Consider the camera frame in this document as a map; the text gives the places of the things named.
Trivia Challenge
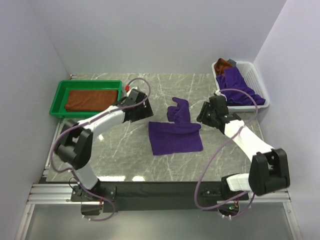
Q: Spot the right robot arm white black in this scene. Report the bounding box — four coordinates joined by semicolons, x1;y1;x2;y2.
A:
196;95;291;200

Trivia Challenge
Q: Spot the white plastic basket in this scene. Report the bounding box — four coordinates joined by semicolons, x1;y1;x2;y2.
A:
211;60;271;113

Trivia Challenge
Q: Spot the brown towel in basket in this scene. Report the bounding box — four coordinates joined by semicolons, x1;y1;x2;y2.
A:
213;58;234;76

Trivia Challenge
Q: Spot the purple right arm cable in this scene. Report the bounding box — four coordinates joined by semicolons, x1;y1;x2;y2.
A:
194;88;259;220

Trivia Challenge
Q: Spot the purple towel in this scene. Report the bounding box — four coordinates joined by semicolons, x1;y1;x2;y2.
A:
216;67;266;107
148;97;203;156

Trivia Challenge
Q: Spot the purple towel in basket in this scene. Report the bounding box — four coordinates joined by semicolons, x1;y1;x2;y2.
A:
216;67;266;107

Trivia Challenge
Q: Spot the black base bar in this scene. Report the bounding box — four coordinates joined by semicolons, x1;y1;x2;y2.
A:
70;180;251;215

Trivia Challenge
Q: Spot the grey towel in basket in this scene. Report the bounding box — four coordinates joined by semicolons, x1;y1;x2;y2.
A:
227;59;237;67

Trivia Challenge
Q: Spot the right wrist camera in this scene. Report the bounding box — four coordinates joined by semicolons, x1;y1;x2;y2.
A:
214;90;227;99

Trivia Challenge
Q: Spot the brown towel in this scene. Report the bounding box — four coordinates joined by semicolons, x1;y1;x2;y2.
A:
213;58;234;76
64;89;118;112

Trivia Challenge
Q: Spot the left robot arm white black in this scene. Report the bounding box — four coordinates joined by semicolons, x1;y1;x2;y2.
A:
53;88;153;201

